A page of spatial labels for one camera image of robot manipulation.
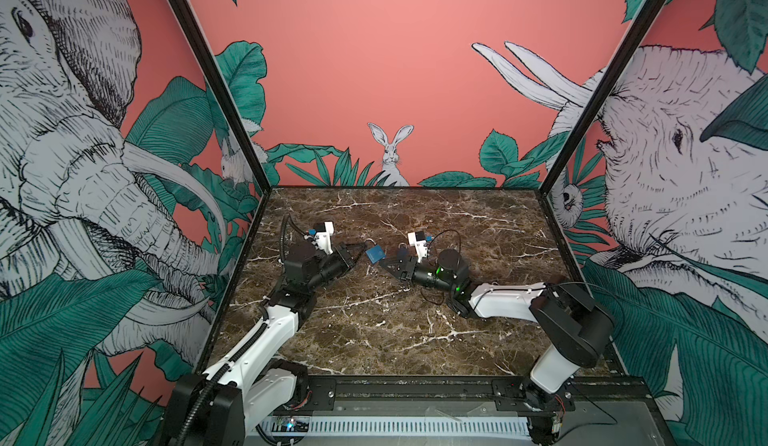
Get blue padlock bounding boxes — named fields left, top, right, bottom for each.
left=366, top=245, right=386, bottom=265

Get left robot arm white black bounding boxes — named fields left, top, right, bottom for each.
left=154, top=238, right=365, bottom=445

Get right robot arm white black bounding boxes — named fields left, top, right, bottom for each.
left=378, top=249, right=615, bottom=412

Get small green circuit board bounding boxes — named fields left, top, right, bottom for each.
left=271, top=417, right=310, bottom=435

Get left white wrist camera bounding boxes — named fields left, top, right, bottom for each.
left=310, top=221, right=335, bottom=255

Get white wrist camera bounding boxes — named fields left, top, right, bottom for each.
left=407, top=231, right=432, bottom=263
left=310, top=221, right=335, bottom=255

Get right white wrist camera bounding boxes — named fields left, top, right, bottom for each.
left=407, top=231, right=432, bottom=263

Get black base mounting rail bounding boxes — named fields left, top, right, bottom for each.
left=274, top=375, right=651, bottom=415

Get white slotted cable duct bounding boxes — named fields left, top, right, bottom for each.
left=260, top=416, right=531, bottom=440

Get left black frame post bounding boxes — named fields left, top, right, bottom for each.
left=167, top=0, right=272, bottom=195

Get black frame post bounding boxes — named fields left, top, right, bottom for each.
left=538, top=0, right=667, bottom=195
left=167, top=0, right=272, bottom=195

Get right black frame post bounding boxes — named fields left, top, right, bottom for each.
left=538, top=0, right=667, bottom=195

